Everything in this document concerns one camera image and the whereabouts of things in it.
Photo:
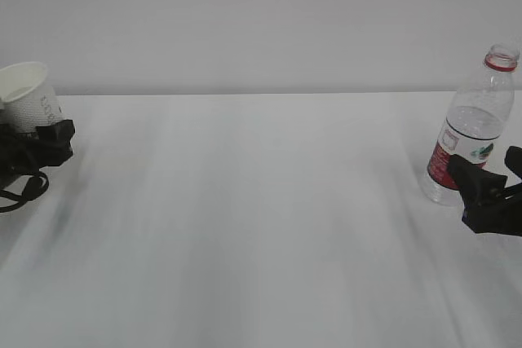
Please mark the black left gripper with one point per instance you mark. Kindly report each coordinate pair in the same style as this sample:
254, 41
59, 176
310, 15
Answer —
25, 155

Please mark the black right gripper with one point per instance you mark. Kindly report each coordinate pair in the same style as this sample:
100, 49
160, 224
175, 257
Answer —
490, 207

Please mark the white paper cup green logo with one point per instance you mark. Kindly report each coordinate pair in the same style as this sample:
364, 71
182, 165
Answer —
28, 99

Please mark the clear water bottle red label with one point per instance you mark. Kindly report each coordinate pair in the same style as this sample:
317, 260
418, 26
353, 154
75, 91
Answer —
475, 120

